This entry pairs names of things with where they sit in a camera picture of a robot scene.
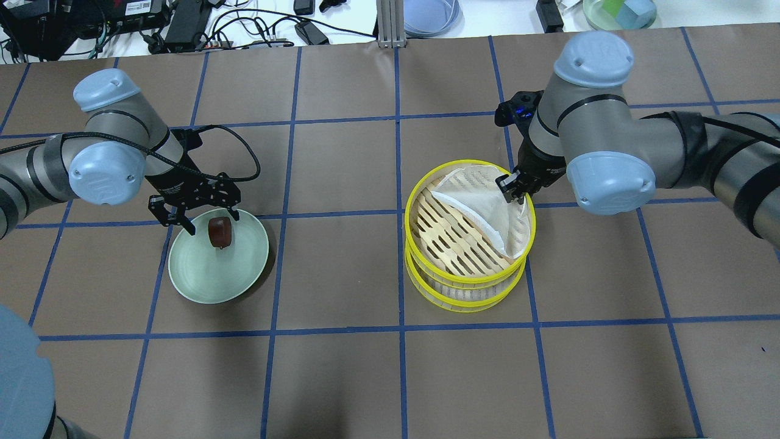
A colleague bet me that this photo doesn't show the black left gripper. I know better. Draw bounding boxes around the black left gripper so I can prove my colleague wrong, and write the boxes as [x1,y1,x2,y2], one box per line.
[145,155,241,236]

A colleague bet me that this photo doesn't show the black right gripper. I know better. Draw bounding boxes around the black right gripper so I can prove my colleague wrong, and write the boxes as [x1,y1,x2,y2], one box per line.
[495,141,566,205]

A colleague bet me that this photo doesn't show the brown steamed bun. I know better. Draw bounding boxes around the brown steamed bun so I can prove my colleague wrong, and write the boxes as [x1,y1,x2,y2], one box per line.
[207,216,232,249]

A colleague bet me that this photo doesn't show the white steamer cloth liner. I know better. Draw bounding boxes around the white steamer cloth liner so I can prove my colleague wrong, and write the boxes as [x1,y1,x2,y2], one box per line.
[431,165,532,259]

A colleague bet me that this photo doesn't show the yellow bamboo steamer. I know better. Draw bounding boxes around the yellow bamboo steamer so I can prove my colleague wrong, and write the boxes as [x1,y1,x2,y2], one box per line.
[404,250,527,313]
[404,159,537,288]

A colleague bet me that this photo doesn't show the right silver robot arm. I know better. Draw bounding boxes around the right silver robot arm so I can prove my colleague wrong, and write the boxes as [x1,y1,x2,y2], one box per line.
[495,31,779,247]

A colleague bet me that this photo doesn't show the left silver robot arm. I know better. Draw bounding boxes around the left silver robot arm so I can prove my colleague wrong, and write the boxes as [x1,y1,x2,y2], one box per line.
[1,68,241,236]

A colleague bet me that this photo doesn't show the light green plate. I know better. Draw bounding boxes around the light green plate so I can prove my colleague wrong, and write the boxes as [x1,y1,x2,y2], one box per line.
[168,208,270,304]

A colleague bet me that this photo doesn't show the clear green bowl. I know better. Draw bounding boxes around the clear green bowl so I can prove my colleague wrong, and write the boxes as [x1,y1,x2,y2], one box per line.
[582,1,658,30]

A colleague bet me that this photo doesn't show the green sponge block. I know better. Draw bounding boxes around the green sponge block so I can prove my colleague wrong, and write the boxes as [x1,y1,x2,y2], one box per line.
[601,0,625,23]

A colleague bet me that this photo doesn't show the blue sponge block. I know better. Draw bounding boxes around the blue sponge block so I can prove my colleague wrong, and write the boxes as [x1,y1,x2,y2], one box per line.
[617,0,657,29]

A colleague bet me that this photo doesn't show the blue plate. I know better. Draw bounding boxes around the blue plate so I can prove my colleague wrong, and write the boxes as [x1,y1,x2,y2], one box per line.
[402,1,461,37]

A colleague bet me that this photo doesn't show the black power adapter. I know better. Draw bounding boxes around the black power adapter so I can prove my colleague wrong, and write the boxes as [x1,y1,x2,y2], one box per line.
[294,21,330,46]

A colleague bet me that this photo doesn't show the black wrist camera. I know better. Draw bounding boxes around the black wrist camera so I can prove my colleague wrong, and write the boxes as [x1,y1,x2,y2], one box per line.
[494,91,544,127]

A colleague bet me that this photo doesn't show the aluminium frame post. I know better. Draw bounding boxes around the aluminium frame post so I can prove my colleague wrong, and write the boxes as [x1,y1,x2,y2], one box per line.
[376,0,406,48]

